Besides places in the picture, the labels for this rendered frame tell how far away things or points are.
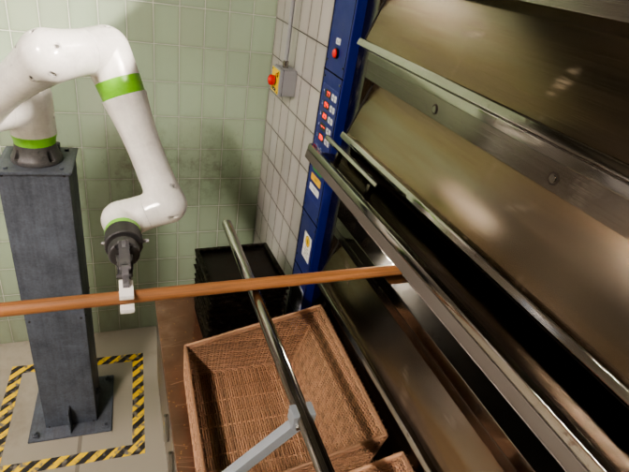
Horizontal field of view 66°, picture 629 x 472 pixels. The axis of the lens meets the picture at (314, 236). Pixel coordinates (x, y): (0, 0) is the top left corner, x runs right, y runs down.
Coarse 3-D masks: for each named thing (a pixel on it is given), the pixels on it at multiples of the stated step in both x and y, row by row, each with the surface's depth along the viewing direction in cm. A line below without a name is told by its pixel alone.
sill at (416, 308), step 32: (352, 224) 155; (384, 256) 141; (384, 288) 132; (416, 320) 118; (448, 352) 109; (480, 384) 102; (480, 416) 98; (512, 416) 96; (512, 448) 90; (544, 448) 90
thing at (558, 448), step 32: (384, 192) 128; (416, 224) 115; (448, 256) 104; (416, 288) 91; (448, 288) 90; (480, 288) 95; (448, 320) 83; (480, 320) 84; (512, 320) 87; (480, 352) 76; (512, 352) 78; (544, 352) 81; (512, 384) 70; (544, 384) 73; (576, 384) 75; (576, 416) 68; (608, 416) 71; (608, 448) 64
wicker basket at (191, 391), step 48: (240, 336) 166; (288, 336) 173; (336, 336) 157; (192, 384) 147; (240, 384) 168; (336, 384) 152; (192, 432) 145; (240, 432) 151; (336, 432) 147; (384, 432) 128
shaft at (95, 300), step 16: (320, 272) 124; (336, 272) 125; (352, 272) 127; (368, 272) 128; (384, 272) 130; (400, 272) 132; (144, 288) 109; (160, 288) 110; (176, 288) 110; (192, 288) 112; (208, 288) 113; (224, 288) 114; (240, 288) 116; (256, 288) 118; (0, 304) 98; (16, 304) 99; (32, 304) 100; (48, 304) 101; (64, 304) 102; (80, 304) 103; (96, 304) 104; (112, 304) 106
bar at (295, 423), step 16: (224, 224) 145; (240, 256) 131; (240, 272) 128; (256, 304) 115; (272, 336) 106; (272, 352) 103; (288, 368) 99; (288, 384) 95; (288, 400) 94; (304, 400) 93; (288, 416) 92; (304, 416) 89; (272, 432) 93; (288, 432) 91; (304, 432) 87; (256, 448) 93; (272, 448) 92; (320, 448) 84; (240, 464) 92; (320, 464) 81
